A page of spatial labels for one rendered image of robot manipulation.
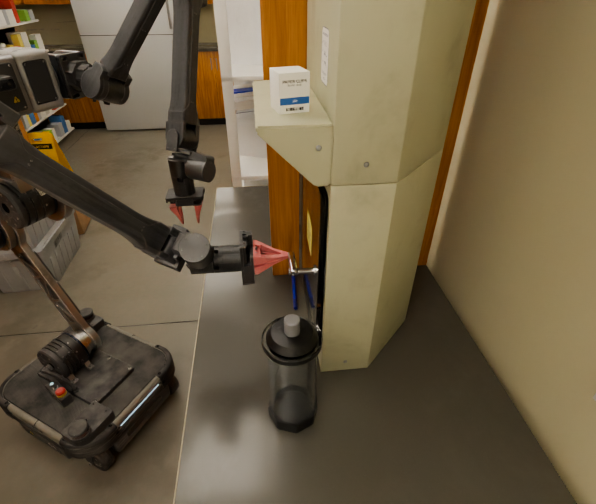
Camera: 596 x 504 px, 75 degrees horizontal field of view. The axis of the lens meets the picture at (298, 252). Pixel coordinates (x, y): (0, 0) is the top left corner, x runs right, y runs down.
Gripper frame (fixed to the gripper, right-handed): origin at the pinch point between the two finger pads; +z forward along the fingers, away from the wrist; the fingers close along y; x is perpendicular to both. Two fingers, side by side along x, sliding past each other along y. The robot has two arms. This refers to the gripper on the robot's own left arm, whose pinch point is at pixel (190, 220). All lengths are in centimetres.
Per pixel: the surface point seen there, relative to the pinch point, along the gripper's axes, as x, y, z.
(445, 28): -40, 49, -52
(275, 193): -8.8, 25.1, -11.5
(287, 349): -59, 23, -7
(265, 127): -46, 22, -40
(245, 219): 26.3, 15.0, 16.1
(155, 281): 112, -54, 109
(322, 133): -46, 31, -39
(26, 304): 98, -131, 109
